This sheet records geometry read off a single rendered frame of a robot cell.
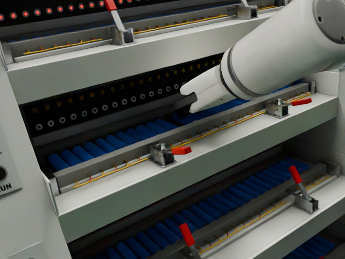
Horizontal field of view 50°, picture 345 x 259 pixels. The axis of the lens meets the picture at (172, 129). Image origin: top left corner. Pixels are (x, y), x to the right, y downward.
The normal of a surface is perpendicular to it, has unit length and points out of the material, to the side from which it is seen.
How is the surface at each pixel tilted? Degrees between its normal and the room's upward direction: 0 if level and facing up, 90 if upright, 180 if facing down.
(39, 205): 90
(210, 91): 95
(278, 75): 135
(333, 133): 90
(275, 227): 23
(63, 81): 113
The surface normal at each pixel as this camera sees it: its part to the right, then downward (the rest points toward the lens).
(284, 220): -0.11, -0.92
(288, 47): -0.71, 0.49
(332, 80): -0.81, 0.30
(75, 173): 0.57, 0.26
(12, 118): 0.49, -0.12
